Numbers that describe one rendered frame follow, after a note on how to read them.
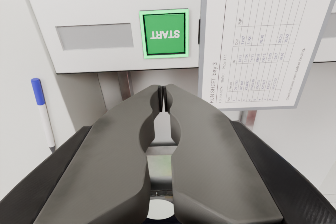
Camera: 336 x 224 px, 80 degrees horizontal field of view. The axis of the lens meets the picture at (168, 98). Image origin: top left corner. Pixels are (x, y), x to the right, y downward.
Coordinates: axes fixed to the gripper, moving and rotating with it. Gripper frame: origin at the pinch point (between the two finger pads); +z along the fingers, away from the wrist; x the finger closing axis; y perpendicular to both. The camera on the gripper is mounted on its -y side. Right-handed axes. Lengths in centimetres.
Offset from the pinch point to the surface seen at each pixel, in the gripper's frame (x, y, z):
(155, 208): -5, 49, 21
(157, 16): -0.8, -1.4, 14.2
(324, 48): 19.9, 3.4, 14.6
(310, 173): 41, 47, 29
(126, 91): -8.9, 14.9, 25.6
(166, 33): 0.1, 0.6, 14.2
